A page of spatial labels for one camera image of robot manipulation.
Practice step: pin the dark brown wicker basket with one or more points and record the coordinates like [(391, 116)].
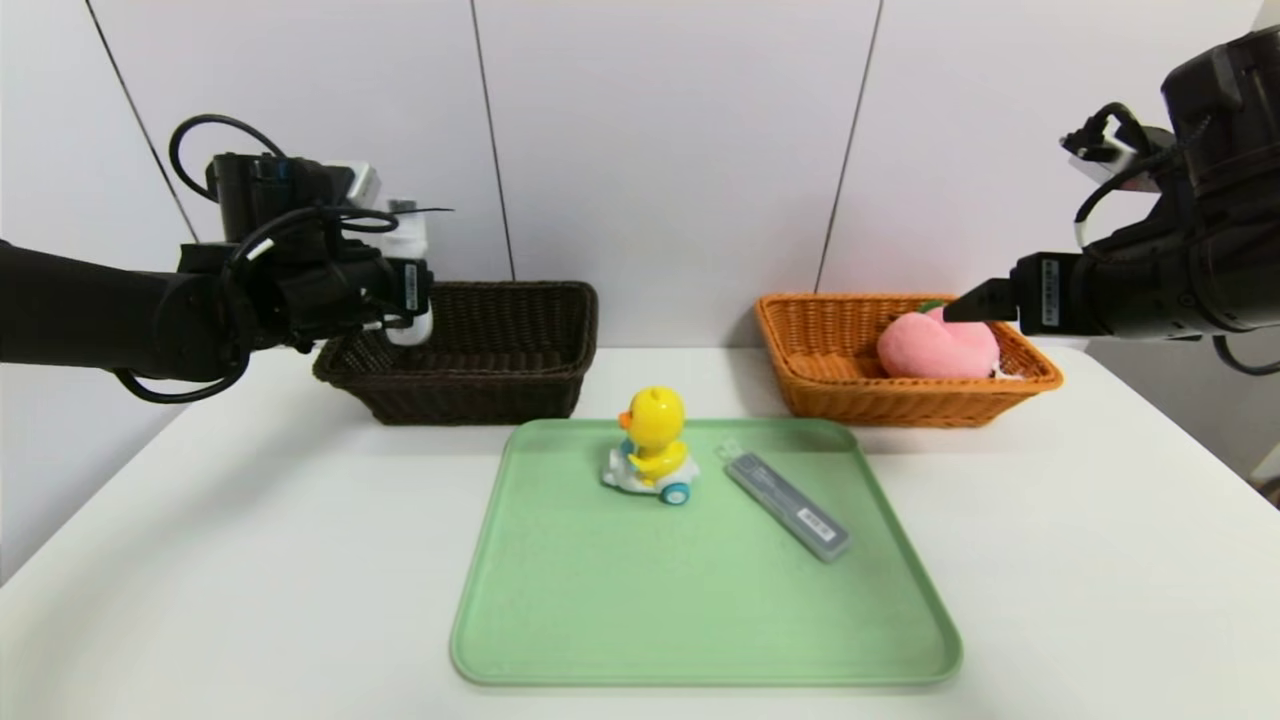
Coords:
[(500, 390)]

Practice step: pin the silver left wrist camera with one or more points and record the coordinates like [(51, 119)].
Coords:
[(362, 185)]

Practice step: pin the white cylindrical bottle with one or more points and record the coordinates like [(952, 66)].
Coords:
[(408, 240)]

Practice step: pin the grey pencil lead case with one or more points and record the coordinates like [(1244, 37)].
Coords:
[(790, 505)]

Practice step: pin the orange wicker basket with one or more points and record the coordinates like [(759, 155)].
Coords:
[(830, 400)]

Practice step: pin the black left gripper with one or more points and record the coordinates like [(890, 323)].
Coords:
[(411, 287)]

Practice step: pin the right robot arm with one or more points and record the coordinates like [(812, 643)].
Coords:
[(1230, 100)]

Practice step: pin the yellow duck scooter toy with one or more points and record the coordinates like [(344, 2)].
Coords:
[(655, 425)]

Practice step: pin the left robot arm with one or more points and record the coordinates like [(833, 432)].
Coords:
[(80, 310)]

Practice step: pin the green plastic tray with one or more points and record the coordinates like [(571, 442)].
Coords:
[(700, 600)]

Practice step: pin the pink plush peach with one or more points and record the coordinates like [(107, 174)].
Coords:
[(930, 350)]

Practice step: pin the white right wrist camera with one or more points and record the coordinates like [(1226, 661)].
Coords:
[(1125, 165)]

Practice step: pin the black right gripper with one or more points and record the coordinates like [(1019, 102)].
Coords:
[(1043, 291)]

